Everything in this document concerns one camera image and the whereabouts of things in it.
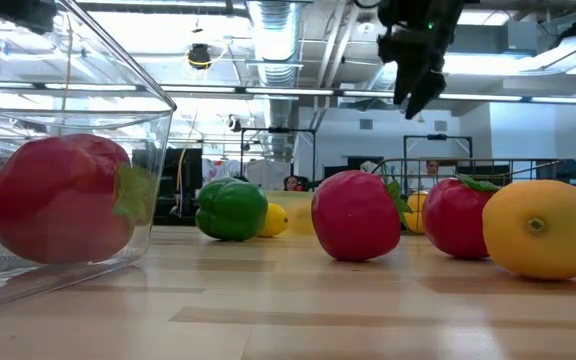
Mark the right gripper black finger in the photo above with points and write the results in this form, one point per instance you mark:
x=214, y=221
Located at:
x=405, y=75
x=428, y=92

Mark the orange-yellow lemon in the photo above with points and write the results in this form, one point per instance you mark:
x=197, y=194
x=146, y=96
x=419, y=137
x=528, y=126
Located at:
x=543, y=235

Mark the yellow lemon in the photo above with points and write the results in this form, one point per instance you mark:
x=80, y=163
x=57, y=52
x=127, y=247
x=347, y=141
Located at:
x=275, y=220

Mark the green bell pepper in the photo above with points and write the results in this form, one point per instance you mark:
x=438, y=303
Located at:
x=228, y=210

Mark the person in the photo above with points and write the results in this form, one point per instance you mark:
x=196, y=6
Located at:
x=290, y=183
x=432, y=169

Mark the red bell pepper centre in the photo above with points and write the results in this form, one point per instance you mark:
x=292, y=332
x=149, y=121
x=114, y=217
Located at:
x=355, y=215

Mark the dark blue monitor screen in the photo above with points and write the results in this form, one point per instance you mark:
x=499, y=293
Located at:
x=570, y=172

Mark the clear plastic bin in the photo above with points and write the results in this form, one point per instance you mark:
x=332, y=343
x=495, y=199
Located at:
x=160, y=130

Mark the patterned fabric sheet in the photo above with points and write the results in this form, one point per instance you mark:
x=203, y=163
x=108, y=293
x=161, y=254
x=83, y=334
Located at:
x=218, y=169

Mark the black cabinet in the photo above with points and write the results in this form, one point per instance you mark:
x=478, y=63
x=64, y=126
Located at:
x=188, y=175

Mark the black metal rig frame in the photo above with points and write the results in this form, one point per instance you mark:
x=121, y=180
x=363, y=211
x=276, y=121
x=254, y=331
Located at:
x=278, y=130
x=438, y=136

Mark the silver ceiling duct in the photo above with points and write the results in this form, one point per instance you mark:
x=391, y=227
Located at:
x=275, y=40

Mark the small black mounted camera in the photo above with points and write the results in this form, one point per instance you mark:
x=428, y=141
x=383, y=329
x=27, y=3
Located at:
x=233, y=123

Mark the black ceiling-hung camera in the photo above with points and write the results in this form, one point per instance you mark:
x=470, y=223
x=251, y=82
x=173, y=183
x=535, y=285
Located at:
x=199, y=56

